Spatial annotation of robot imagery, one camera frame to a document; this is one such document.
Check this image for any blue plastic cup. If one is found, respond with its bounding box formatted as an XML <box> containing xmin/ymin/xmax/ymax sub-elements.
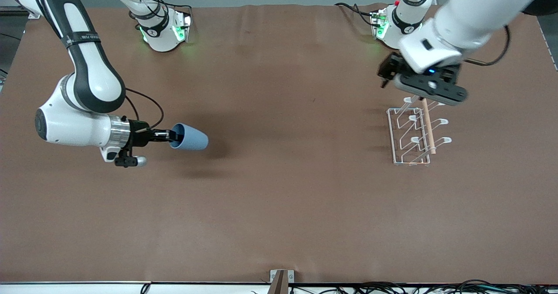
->
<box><xmin>170</xmin><ymin>123</ymin><xmax>209</xmax><ymax>151</ymax></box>

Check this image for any black left arm base cable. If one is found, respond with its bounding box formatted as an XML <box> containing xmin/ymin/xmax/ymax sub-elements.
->
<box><xmin>335</xmin><ymin>2</ymin><xmax>380</xmax><ymax>27</ymax></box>

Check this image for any white wire cup holder rack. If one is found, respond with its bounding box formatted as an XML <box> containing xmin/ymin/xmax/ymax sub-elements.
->
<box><xmin>387</xmin><ymin>95</ymin><xmax>452</xmax><ymax>167</ymax></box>

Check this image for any brown table mat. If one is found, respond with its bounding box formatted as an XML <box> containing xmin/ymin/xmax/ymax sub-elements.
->
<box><xmin>0</xmin><ymin>4</ymin><xmax>558</xmax><ymax>284</ymax></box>

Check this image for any black cable bundle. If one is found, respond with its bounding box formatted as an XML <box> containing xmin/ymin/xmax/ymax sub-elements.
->
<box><xmin>288</xmin><ymin>279</ymin><xmax>558</xmax><ymax>294</ymax></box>

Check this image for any black arm base cable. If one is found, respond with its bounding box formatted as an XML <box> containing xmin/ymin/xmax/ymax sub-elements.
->
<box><xmin>335</xmin><ymin>2</ymin><xmax>380</xmax><ymax>27</ymax></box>
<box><xmin>155</xmin><ymin>0</ymin><xmax>193</xmax><ymax>20</ymax></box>

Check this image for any black right arm base cable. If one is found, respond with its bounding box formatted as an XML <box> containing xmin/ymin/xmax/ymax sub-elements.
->
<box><xmin>155</xmin><ymin>0</ymin><xmax>193</xmax><ymax>20</ymax></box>

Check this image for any metal bracket with brown post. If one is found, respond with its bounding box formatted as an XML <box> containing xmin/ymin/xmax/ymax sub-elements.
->
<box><xmin>268</xmin><ymin>269</ymin><xmax>295</xmax><ymax>294</ymax></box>

